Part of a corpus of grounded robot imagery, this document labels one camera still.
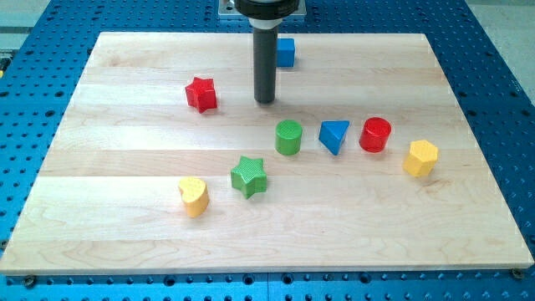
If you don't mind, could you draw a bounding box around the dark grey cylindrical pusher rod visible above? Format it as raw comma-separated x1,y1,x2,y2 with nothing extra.
253,27,278,105

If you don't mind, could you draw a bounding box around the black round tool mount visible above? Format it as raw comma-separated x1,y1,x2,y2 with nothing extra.
234,0,299,29

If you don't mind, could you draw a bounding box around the red star block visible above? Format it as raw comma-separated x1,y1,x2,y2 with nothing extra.
185,77,218,114

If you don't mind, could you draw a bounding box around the green star block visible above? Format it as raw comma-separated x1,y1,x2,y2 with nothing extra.
231,156,268,199

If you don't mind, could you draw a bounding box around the wooden board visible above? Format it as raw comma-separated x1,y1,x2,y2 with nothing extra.
1,32,533,275

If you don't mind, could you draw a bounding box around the left board clamp screw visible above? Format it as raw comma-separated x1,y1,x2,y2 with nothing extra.
22,275,37,288

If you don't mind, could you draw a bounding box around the board clamp screw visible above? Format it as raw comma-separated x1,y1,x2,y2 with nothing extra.
511,268,524,280
22,275,37,288

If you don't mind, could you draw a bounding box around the right board clamp screw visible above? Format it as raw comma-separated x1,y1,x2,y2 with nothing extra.
511,268,524,280

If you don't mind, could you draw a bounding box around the blue cube block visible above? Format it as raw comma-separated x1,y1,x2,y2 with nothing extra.
277,38,295,68

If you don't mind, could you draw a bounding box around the silver mounting plate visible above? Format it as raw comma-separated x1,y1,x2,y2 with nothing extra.
217,0,307,20

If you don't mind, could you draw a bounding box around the green cylinder block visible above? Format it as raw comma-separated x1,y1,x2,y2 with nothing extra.
275,120,303,156

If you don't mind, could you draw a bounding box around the blue triangle block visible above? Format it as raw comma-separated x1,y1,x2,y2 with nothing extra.
318,120,350,156

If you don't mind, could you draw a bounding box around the red cylinder block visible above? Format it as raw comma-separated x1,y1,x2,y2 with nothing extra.
359,117,392,153

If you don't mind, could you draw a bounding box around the yellow heart block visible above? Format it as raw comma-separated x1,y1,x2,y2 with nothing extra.
178,176,210,218

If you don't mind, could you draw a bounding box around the yellow hexagon block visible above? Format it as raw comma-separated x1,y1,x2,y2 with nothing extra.
402,140,439,177

